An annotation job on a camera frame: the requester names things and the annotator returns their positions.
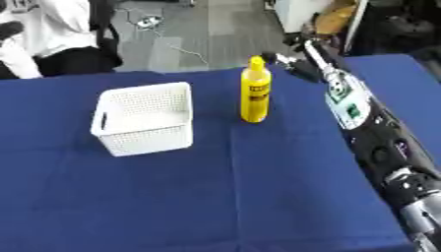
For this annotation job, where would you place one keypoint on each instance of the white perforated plastic basket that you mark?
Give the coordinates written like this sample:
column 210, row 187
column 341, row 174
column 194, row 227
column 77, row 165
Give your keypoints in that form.
column 143, row 118

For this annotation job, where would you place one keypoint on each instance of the yellow bottle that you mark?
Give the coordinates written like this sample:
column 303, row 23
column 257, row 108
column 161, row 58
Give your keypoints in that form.
column 255, row 92

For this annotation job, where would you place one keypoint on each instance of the white power strip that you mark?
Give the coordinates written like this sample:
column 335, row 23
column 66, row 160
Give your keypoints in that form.
column 149, row 21

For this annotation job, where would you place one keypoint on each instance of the white panel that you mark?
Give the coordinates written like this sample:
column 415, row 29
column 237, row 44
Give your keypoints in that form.
column 298, row 13

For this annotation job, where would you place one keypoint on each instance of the yellow-brown object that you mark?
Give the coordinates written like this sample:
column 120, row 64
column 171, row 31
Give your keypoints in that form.
column 335, row 20

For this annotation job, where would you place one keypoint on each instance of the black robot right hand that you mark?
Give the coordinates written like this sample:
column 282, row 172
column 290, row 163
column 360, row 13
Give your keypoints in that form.
column 307, row 64

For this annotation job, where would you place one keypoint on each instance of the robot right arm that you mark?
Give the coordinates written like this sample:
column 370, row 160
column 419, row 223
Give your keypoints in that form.
column 367, row 131

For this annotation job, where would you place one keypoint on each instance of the person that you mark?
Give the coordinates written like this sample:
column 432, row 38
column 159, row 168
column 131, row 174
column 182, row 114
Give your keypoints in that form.
column 52, row 36

